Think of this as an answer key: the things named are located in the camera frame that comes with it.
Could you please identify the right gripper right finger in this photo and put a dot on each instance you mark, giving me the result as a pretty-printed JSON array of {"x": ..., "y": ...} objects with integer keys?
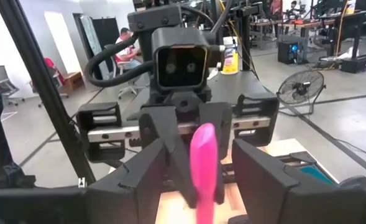
[{"x": 263, "y": 186}]

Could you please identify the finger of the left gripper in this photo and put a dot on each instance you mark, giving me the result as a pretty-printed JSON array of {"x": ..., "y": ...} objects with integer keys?
[
  {"x": 170, "y": 130},
  {"x": 223, "y": 124}
]

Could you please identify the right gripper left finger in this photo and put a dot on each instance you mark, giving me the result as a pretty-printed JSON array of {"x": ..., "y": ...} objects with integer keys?
[{"x": 130, "y": 193}]

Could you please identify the magenta pink highlighter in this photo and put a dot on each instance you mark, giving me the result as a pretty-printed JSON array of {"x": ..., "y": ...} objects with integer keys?
[{"x": 204, "y": 161}]

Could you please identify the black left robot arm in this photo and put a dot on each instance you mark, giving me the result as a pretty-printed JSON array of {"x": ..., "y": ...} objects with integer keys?
[{"x": 154, "y": 17}]

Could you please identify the blue plastic bin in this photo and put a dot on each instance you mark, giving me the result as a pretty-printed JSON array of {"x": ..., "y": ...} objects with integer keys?
[{"x": 316, "y": 174}]

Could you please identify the black floor fan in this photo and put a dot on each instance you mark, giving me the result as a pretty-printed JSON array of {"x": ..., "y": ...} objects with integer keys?
[{"x": 300, "y": 87}]

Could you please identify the white office chair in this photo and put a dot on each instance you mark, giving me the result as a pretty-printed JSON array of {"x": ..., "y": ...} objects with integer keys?
[{"x": 125, "y": 90}]

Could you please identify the white yellow wipes canister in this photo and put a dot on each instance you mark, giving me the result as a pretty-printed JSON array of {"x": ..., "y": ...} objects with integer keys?
[{"x": 230, "y": 59}]

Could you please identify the black computer tower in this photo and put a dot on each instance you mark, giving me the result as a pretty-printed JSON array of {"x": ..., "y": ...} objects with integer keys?
[{"x": 290, "y": 53}]

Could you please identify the seated person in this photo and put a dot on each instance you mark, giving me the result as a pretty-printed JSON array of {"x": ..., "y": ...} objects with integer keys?
[{"x": 128, "y": 51}]

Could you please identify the wooden box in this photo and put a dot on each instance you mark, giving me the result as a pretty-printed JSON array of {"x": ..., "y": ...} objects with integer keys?
[{"x": 74, "y": 81}]

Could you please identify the black equipment case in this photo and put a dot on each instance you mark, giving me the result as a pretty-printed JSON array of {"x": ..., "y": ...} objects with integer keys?
[{"x": 359, "y": 63}]

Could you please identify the red chair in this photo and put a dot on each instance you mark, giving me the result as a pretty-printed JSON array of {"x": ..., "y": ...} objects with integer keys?
[{"x": 50, "y": 67}]

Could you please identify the grey office chair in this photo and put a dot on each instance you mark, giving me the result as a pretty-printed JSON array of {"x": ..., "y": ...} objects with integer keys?
[{"x": 1, "y": 76}]

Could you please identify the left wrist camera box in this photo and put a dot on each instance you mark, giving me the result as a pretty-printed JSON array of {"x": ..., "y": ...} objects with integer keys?
[{"x": 181, "y": 67}]

